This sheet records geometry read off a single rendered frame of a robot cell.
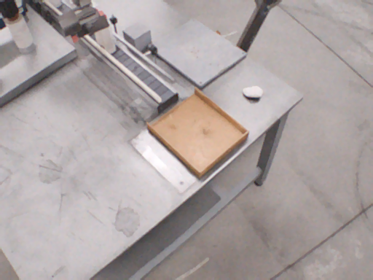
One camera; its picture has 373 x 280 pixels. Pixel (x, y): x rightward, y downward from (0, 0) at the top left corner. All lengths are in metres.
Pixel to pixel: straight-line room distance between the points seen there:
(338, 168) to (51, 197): 1.78
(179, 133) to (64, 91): 0.57
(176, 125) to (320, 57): 1.88
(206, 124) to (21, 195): 0.77
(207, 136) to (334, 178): 1.21
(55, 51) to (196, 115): 0.77
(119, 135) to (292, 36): 2.10
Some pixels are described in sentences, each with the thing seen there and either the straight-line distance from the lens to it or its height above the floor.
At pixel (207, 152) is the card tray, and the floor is 0.83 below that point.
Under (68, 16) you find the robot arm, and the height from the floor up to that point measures 1.34.
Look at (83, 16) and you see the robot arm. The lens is 1.18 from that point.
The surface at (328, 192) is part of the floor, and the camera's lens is 2.36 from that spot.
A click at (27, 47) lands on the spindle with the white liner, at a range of 1.85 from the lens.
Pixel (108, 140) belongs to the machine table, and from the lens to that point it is 1.45.
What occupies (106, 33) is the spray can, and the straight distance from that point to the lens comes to 1.61.
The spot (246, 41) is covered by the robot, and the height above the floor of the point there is 0.58.
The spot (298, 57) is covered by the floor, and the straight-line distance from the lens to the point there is 3.02.
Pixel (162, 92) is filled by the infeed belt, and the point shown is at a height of 0.88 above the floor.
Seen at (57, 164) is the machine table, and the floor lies 0.83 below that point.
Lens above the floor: 2.01
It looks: 58 degrees down
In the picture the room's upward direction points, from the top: 2 degrees counter-clockwise
